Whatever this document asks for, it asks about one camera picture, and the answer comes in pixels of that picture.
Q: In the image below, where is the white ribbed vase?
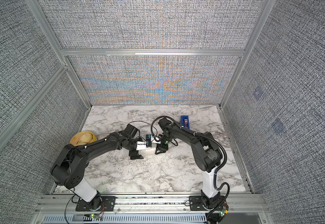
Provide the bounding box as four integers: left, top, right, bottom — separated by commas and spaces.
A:
136, 141, 156, 155

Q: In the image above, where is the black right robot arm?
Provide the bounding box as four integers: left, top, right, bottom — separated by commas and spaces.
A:
151, 116, 228, 210

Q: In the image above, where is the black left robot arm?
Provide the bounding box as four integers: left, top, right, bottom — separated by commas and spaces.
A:
51, 124, 143, 211

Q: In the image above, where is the blue tape dispenser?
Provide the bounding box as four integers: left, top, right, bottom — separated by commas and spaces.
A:
180, 115, 190, 129

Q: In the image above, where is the clear tape roll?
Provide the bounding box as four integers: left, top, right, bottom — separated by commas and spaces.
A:
183, 119, 189, 127

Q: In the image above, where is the white steamed bun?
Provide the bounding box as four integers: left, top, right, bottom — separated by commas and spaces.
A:
77, 132, 95, 145

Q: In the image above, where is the yellow bamboo steamer basket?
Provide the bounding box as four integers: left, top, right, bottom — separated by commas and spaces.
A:
69, 131, 97, 146

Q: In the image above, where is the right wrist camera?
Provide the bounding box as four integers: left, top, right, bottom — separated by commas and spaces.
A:
150, 135, 161, 144

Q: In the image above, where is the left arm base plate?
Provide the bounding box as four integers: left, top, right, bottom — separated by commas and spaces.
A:
75, 196, 116, 212

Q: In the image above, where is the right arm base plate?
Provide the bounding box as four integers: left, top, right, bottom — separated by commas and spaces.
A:
188, 196, 207, 211

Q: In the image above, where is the black corrugated cable conduit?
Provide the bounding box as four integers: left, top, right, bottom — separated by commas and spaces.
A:
150, 115, 230, 219

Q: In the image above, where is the aluminium front rail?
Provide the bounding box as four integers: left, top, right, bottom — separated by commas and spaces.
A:
31, 192, 274, 224

